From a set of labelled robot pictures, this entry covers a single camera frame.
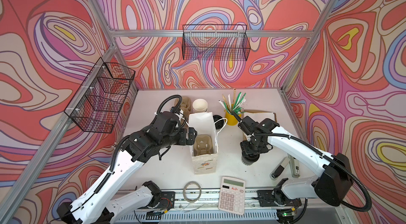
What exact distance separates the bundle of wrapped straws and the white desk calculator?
381 mm

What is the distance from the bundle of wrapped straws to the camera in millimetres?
923

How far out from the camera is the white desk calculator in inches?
28.3
